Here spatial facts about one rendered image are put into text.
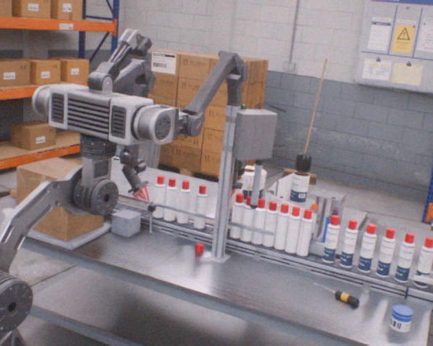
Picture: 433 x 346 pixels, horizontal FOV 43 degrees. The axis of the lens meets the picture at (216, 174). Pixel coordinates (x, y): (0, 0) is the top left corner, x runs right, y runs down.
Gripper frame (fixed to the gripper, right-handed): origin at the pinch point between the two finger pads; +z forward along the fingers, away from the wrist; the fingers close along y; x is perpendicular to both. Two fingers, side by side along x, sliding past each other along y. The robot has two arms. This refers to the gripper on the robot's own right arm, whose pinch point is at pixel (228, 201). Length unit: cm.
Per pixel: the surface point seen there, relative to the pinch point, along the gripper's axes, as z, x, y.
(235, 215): 2.7, 8.9, -7.6
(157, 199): 3.9, 9.5, 32.3
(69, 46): -27, -371, 399
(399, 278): 12, 8, -80
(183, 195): -0.4, 8.3, 19.3
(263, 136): -36.1, 15.4, -18.5
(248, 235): 10.5, 8.5, -14.7
